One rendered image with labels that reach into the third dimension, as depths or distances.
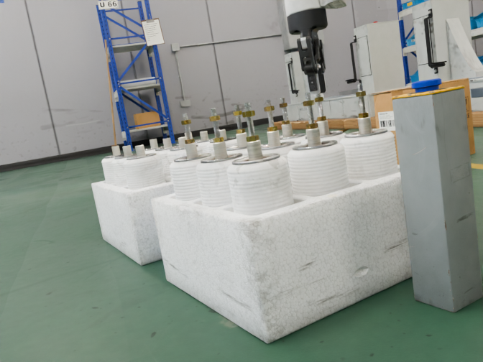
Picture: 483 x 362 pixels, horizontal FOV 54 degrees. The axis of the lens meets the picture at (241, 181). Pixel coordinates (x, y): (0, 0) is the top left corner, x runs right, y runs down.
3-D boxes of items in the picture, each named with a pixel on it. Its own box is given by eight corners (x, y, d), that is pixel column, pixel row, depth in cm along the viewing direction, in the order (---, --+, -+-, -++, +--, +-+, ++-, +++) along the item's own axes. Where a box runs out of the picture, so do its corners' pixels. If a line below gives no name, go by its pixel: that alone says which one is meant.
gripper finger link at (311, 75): (306, 65, 90) (310, 91, 91) (303, 65, 87) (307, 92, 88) (314, 63, 89) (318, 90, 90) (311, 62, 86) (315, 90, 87)
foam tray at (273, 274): (309, 231, 120) (299, 161, 117) (444, 262, 86) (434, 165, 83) (166, 281, 101) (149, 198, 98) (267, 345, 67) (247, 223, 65)
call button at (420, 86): (425, 94, 70) (423, 80, 70) (448, 91, 67) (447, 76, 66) (406, 98, 68) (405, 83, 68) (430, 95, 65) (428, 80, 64)
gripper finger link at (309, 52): (296, 38, 87) (302, 70, 89) (295, 39, 85) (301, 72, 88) (310, 35, 86) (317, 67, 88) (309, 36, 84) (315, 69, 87)
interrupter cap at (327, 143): (283, 152, 81) (282, 148, 81) (317, 144, 85) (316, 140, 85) (313, 151, 74) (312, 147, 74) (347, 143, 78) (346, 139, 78)
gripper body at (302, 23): (291, 16, 96) (298, 63, 98) (281, 11, 88) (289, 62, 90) (328, 8, 94) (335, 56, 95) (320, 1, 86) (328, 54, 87)
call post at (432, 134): (443, 285, 77) (423, 93, 72) (484, 296, 71) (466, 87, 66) (413, 300, 74) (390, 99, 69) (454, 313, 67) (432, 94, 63)
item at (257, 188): (233, 272, 79) (215, 165, 76) (281, 256, 83) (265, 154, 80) (264, 287, 70) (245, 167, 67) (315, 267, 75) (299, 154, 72)
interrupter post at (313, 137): (305, 149, 80) (302, 130, 79) (315, 146, 81) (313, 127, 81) (314, 149, 78) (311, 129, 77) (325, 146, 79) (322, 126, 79)
